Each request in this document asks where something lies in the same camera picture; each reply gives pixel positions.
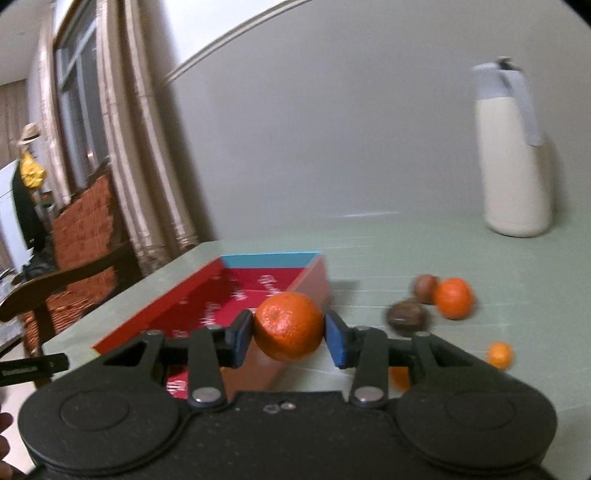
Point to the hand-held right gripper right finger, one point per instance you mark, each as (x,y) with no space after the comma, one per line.
(338,344)

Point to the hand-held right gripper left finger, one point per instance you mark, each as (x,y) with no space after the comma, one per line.
(242,341)

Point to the large orange mandarin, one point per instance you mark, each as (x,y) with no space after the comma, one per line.
(288,325)

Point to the red cardboard box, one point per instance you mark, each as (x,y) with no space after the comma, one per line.
(221,295)

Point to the small orange kumquat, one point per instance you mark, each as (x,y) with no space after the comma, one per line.
(400,378)
(500,355)

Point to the person's left hand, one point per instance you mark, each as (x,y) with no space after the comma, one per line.
(4,429)

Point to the brown round fruit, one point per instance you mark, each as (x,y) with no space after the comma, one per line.
(406,316)
(425,288)

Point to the wicker basket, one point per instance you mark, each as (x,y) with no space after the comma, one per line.
(83,221)

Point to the black hanging coat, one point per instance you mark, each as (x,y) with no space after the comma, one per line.
(23,212)

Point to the yellow cloth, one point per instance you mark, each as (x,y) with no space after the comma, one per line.
(31,173)

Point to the beige curtain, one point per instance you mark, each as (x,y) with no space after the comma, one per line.
(138,152)

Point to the straw hat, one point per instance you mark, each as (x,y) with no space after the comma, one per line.
(32,134)

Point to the cream thermos jug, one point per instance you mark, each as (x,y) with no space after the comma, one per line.
(512,170)

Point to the window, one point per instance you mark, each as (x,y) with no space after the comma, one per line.
(78,92)

